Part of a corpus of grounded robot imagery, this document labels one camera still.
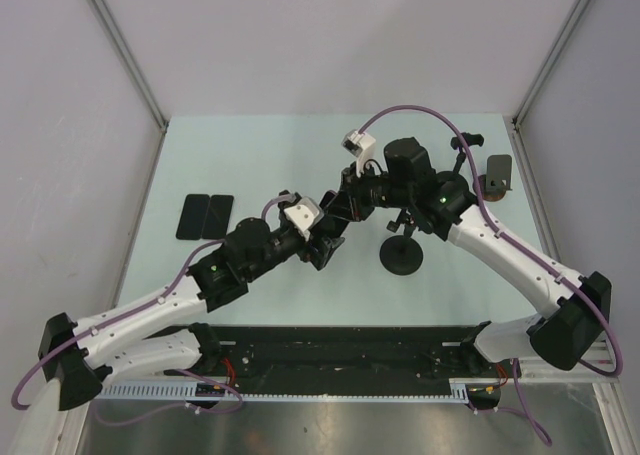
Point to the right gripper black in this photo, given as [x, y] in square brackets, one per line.
[350, 203]

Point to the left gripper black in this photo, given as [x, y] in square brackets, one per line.
[320, 256]

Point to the white smartphone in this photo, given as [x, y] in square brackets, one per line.
[217, 217]

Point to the black round-base phone stand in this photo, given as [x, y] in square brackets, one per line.
[471, 139]

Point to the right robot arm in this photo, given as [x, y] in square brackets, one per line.
[571, 309]

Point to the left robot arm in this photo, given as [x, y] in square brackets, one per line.
[84, 356]

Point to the wooden-base metal phone stand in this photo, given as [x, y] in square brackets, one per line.
[496, 182]

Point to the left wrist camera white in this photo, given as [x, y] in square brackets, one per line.
[302, 212]

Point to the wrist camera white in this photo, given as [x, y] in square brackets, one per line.
[302, 212]
[362, 146]

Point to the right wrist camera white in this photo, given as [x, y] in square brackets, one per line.
[362, 146]

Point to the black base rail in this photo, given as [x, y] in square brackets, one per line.
[348, 361]

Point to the aluminium corner post left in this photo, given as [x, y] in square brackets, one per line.
[117, 39]

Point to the aluminium corner post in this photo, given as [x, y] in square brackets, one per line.
[117, 39]
[559, 45]

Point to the aluminium corner post right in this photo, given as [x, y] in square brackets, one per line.
[559, 45]

